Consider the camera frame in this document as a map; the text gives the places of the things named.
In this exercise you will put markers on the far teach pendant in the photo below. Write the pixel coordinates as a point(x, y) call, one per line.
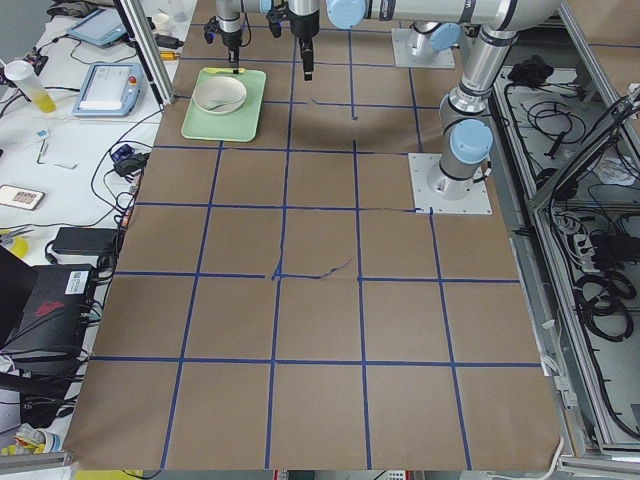
point(101, 28)

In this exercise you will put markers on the black computer box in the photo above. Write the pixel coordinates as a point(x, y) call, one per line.
point(42, 321)

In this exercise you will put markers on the cream round plate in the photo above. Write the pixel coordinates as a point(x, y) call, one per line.
point(218, 88)

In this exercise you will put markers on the teach pendant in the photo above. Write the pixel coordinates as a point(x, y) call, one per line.
point(101, 28)
point(109, 90)

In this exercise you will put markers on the yellow plastic fork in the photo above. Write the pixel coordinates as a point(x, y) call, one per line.
point(216, 71)

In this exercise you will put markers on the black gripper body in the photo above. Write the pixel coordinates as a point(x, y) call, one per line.
point(231, 40)
point(305, 31)

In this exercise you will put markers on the near teach pendant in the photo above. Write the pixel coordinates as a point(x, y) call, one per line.
point(109, 90)

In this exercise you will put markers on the white paper cup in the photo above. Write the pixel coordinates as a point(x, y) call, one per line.
point(162, 23)

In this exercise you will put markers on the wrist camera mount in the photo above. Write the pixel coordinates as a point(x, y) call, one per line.
point(276, 15)
point(210, 30)

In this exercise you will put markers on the bottle with yellow liquid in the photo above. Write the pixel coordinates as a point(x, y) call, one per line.
point(23, 75)

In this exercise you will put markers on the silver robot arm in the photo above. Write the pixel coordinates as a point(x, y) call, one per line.
point(467, 140)
point(229, 14)

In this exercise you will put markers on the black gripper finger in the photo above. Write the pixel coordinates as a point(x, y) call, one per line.
point(233, 58)
point(307, 57)

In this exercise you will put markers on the black power brick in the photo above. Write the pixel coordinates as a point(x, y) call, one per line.
point(84, 241)

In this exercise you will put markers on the green plastic tray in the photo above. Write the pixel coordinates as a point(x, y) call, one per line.
point(238, 126)

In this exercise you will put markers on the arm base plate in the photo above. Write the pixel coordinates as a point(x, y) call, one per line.
point(417, 50)
point(435, 193)

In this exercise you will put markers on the aluminium frame post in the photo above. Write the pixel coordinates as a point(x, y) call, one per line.
point(140, 34)

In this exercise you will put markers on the pale green plastic spoon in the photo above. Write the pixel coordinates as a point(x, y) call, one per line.
point(217, 104)

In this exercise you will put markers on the smartphone with case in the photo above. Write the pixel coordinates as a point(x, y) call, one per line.
point(20, 198)

